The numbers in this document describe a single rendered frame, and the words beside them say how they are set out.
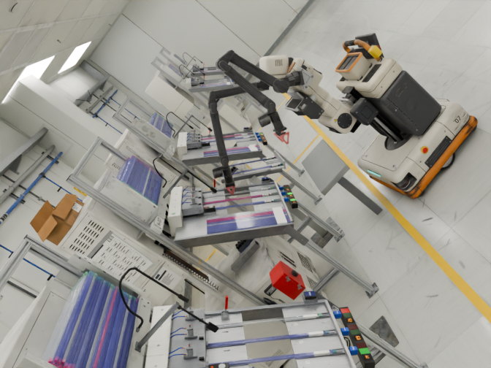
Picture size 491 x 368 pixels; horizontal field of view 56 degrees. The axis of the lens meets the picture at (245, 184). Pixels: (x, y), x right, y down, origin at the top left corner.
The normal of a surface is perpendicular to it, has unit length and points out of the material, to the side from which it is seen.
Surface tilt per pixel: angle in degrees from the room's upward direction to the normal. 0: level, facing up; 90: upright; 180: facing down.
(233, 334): 47
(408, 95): 90
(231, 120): 90
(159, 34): 90
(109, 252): 88
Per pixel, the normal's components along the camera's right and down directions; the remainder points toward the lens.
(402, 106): 0.21, 0.23
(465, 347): -0.76, -0.58
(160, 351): -0.05, -0.93
